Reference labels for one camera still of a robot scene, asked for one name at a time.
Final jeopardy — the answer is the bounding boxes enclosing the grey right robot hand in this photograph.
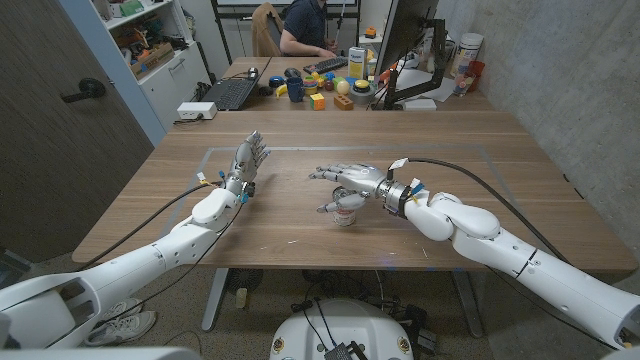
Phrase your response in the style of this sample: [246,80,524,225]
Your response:
[308,162,396,215]

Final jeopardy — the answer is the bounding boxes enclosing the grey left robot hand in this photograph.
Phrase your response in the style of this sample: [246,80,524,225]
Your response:
[223,130,272,197]

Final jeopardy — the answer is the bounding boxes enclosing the red and white soup can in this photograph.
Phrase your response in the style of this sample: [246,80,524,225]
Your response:
[331,186,358,228]

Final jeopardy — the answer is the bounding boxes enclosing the white power adapter box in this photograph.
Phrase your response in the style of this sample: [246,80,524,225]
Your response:
[176,101,219,121]

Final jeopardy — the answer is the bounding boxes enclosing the black laptop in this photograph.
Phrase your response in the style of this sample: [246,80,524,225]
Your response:
[200,55,274,112]

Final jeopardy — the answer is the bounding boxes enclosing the grey button with yellow cap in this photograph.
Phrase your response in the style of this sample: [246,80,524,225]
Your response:
[348,78,377,106]

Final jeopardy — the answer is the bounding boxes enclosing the dark blue mug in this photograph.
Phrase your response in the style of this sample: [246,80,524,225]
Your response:
[285,75,306,104]

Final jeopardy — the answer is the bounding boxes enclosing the white flat box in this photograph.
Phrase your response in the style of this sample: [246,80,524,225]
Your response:
[402,98,439,112]

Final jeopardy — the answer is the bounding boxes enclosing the white shelf cabinet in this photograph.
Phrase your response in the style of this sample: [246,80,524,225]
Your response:
[92,0,214,134]

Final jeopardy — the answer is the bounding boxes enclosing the white paper sheet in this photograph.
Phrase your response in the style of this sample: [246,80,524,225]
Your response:
[394,67,456,104]

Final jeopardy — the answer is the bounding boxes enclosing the yellow and white carton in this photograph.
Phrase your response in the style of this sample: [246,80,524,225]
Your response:
[347,45,369,80]

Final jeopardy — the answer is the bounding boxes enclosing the black keyboard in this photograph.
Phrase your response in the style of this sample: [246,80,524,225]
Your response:
[302,55,350,76]

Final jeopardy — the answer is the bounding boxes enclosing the black floor fan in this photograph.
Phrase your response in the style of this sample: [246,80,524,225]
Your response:
[225,268,265,296]

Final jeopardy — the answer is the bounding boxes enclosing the brown jacket on chair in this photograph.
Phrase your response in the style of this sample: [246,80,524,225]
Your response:
[250,2,285,58]

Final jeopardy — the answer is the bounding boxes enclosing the cardboard box on shelf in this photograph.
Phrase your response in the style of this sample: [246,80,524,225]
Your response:
[128,42,176,81]

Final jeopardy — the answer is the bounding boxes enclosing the grey table leg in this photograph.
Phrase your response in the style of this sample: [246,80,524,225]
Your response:
[201,268,230,333]
[451,269,485,339]

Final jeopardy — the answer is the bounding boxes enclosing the person in dark shirt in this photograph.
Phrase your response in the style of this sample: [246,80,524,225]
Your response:
[278,0,339,59]

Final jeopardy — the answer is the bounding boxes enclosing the black computer monitor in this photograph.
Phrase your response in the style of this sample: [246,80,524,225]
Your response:
[374,0,441,77]

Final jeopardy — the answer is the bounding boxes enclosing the white robot torso base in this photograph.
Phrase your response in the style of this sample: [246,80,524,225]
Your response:
[269,298,415,360]

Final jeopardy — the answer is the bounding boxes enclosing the red cup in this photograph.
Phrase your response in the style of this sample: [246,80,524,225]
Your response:
[466,59,486,93]

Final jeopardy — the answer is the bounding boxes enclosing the white wipes canister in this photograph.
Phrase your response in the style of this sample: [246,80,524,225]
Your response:
[449,32,485,79]

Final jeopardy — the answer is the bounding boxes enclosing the grey sneaker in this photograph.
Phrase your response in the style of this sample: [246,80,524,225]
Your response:
[102,298,144,321]
[82,310,158,348]

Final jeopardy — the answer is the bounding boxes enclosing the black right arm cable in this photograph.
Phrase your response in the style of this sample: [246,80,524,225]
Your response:
[387,157,574,266]

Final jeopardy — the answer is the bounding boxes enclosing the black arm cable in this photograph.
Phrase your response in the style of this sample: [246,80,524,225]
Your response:
[387,157,574,266]
[74,182,224,274]

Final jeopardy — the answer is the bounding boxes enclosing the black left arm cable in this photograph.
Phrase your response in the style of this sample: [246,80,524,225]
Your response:
[74,182,224,274]

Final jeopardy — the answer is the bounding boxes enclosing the black door handle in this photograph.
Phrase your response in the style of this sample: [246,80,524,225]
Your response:
[60,77,107,105]

